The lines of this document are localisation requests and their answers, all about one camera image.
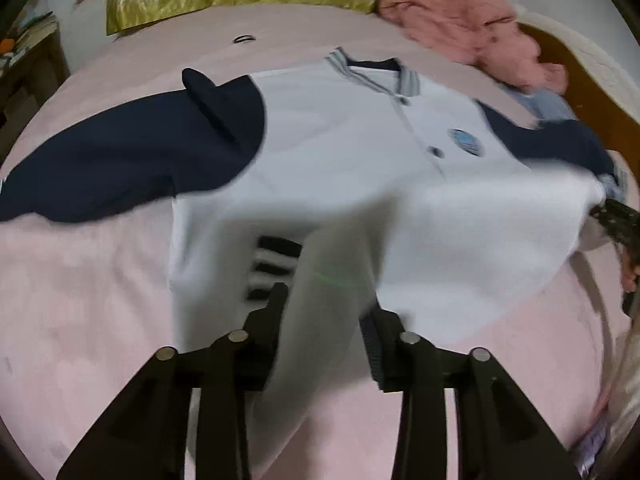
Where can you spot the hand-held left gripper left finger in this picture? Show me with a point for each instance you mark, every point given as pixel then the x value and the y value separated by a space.
pixel 264 327

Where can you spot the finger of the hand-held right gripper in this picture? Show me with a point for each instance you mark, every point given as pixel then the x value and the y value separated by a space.
pixel 617 217

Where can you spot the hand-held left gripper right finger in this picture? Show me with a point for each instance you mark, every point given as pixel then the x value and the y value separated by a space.
pixel 374 352

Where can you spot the white and navy polo shirt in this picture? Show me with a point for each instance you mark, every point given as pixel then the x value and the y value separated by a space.
pixel 325 160

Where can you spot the person's right hand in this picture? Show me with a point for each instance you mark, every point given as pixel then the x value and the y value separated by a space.
pixel 629 272

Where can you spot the blue denim garment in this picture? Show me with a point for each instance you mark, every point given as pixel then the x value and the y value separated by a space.
pixel 547 105

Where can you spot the wooden headboard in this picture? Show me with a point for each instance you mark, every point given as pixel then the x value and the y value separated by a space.
pixel 580 70

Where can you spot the cream fluffy blanket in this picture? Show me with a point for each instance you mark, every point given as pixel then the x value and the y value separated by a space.
pixel 595 45

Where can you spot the pink fluffy garment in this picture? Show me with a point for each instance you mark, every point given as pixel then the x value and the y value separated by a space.
pixel 460 25

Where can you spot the wooden desk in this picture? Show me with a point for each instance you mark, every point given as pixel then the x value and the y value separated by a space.
pixel 30 80

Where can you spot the clutter pile on desk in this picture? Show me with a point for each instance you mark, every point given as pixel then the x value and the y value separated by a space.
pixel 22 35

